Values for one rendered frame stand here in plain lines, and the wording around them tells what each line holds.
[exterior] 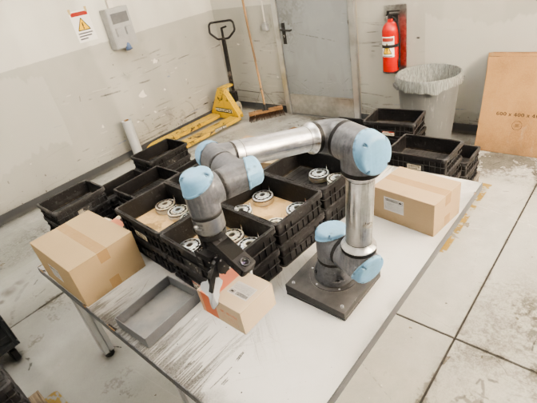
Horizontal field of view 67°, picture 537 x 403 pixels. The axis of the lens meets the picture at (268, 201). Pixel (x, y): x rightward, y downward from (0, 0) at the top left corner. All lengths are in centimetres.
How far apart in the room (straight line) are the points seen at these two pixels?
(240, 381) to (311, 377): 22
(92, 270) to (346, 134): 121
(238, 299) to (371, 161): 50
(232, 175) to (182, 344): 82
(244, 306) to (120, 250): 99
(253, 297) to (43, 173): 403
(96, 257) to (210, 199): 102
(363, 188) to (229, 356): 73
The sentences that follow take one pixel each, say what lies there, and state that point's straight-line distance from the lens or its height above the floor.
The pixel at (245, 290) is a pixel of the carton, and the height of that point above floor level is 112.
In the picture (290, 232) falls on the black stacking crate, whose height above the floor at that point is 85.
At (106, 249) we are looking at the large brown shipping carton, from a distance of 187.
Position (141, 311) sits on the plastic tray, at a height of 70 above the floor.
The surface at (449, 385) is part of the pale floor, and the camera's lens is 224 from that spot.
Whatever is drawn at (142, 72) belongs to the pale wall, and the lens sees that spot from 529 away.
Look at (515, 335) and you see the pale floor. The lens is 249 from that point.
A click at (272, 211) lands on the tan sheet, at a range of 187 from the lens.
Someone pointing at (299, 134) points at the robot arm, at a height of 139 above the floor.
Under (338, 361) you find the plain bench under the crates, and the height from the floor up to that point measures 70.
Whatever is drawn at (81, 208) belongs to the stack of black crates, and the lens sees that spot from 318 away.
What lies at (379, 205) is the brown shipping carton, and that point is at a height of 76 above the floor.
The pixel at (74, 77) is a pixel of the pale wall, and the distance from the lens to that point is 491.
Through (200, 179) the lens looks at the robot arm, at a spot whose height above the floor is 145.
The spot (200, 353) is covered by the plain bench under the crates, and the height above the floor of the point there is 70.
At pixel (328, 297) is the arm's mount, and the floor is 74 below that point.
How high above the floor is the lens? 183
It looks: 31 degrees down
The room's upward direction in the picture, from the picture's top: 11 degrees counter-clockwise
